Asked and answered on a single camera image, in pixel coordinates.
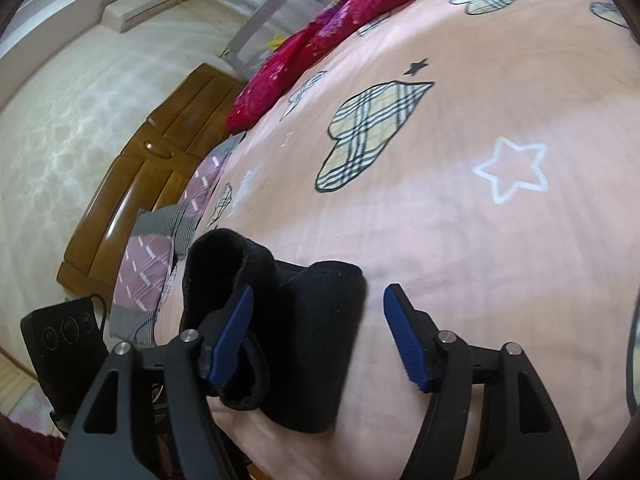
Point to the white air conditioner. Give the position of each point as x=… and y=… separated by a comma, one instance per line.
x=140, y=7

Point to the wooden headboard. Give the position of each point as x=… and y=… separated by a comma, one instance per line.
x=125, y=185

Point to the yellow toy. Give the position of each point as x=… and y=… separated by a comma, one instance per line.
x=275, y=41

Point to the grey bed guard rail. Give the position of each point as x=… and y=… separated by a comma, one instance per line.
x=255, y=40

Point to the pink printed bed sheet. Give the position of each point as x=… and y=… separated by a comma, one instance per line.
x=450, y=260

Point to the black pants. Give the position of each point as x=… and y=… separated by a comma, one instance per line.
x=310, y=350

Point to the red floral quilt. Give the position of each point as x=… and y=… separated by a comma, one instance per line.
x=280, y=70

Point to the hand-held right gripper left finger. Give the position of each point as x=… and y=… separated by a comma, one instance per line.
x=230, y=340

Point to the black electric heater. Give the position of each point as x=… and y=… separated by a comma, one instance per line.
x=55, y=355

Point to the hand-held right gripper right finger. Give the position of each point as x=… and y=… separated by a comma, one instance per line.
x=407, y=340

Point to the grey purple pillow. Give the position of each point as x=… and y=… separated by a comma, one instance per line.
x=145, y=265

